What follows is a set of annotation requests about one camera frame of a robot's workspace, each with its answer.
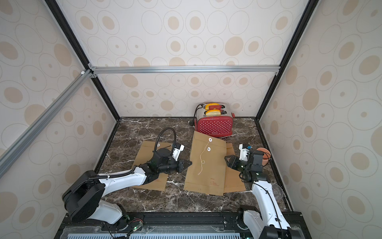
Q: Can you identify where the kraft file bag stack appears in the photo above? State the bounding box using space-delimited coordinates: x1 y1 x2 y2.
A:
184 131 226 196
223 142 247 194

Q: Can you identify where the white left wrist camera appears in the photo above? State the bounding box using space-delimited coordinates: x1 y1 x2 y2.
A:
172 143 185 161

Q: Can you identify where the kraft file bag stack bottom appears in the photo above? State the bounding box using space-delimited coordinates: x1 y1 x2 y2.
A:
223 142 247 194

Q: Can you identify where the black corner frame post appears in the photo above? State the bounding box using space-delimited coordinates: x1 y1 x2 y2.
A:
255 0 319 122
44 0 120 121

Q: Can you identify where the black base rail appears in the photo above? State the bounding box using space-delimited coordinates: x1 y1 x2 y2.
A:
55 205 254 239

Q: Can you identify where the black corner frame post right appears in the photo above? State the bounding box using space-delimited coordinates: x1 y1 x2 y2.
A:
255 0 319 122

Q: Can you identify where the aluminium rail left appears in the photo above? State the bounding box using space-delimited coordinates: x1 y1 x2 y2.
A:
1 69 91 176

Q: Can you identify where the white string of stack bag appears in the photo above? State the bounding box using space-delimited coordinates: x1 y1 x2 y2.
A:
197 137 213 176

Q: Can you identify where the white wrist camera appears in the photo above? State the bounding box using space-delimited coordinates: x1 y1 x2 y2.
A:
239 144 252 161
172 143 185 161

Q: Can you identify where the black toaster power cord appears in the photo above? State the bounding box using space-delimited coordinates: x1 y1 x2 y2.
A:
188 104 202 126

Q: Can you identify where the aluminium rail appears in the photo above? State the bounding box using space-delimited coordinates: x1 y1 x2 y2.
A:
90 65 280 74
1 69 91 176

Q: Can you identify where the aluminium rail back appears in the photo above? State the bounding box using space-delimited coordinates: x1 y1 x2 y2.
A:
90 65 280 74

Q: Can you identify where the black corrugated cable conduit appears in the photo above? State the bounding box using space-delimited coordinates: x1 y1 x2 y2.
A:
154 127 177 159

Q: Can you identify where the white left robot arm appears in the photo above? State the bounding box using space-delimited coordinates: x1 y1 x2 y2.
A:
62 148 192 226

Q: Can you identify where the kraft file bag stack top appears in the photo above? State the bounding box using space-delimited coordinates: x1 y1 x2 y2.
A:
184 131 226 196

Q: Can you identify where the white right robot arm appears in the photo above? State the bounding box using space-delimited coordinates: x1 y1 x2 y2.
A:
224 145 303 239

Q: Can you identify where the black corner frame post left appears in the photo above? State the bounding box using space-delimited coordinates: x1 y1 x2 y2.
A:
44 0 120 121

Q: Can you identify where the red toaster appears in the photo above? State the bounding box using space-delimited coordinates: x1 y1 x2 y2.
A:
190 103 235 137

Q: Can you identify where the orange cup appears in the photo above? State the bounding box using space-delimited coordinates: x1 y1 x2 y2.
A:
257 147 272 166

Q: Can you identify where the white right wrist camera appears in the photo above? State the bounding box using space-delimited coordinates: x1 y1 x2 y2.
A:
239 144 252 161

